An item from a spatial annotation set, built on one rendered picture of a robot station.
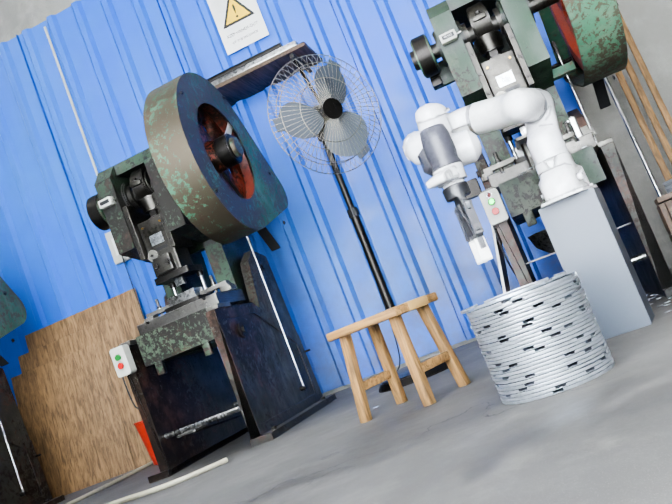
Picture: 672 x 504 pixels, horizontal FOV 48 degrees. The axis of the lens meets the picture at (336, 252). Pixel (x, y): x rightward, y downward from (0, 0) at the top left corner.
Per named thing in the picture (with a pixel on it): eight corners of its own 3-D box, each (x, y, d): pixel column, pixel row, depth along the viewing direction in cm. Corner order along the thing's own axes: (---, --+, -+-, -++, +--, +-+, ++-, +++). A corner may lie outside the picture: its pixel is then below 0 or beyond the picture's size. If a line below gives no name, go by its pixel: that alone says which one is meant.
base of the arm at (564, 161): (591, 186, 228) (573, 143, 229) (532, 210, 235) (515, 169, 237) (600, 187, 248) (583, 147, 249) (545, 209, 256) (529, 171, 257)
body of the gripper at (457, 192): (469, 177, 212) (481, 207, 210) (463, 183, 220) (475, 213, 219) (444, 186, 211) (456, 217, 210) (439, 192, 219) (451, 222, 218)
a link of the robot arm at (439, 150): (456, 172, 230) (425, 184, 230) (440, 132, 231) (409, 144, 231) (463, 158, 212) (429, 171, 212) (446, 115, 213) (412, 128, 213)
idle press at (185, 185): (307, 430, 309) (163, 46, 328) (112, 500, 336) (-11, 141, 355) (392, 372, 456) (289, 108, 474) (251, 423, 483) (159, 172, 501)
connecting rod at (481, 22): (515, 64, 320) (484, -9, 323) (488, 76, 322) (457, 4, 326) (517, 75, 340) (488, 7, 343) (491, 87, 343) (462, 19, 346)
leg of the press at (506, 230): (557, 337, 293) (468, 125, 303) (528, 348, 296) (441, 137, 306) (553, 319, 382) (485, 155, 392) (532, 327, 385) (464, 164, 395)
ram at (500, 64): (538, 106, 315) (510, 42, 318) (504, 122, 318) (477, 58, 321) (538, 114, 331) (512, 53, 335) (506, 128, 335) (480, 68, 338)
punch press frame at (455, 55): (647, 258, 292) (512, -52, 306) (539, 298, 302) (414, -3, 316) (625, 258, 368) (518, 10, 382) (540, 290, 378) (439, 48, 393)
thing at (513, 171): (597, 145, 306) (591, 131, 307) (492, 189, 317) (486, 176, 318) (593, 155, 335) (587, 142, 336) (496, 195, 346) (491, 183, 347)
